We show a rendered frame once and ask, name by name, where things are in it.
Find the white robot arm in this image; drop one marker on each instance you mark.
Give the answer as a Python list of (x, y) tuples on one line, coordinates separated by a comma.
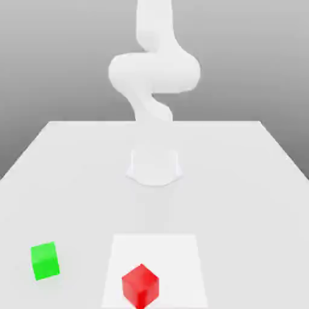
[(154, 72)]

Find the small red cube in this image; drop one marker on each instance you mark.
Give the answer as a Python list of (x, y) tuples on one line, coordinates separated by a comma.
[(140, 287)]

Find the small green cube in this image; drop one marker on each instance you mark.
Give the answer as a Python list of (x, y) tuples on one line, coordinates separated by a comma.
[(45, 262)]

